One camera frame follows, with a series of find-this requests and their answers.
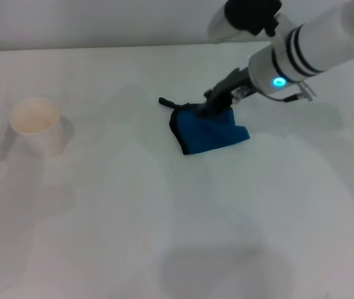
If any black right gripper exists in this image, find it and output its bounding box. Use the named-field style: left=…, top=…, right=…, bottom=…
left=195, top=67, right=256, bottom=119

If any blue rag with black trim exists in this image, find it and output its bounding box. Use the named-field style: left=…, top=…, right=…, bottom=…
left=159, top=97, right=252, bottom=156

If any white paper cup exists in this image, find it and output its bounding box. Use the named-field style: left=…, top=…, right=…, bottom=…
left=9, top=96, right=66, bottom=156

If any right wrist cable with connector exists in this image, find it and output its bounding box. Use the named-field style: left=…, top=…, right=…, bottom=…
left=263, top=81, right=318, bottom=103

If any black and white right wrist camera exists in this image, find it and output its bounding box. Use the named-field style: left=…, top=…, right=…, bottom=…
left=207, top=0, right=283, bottom=40

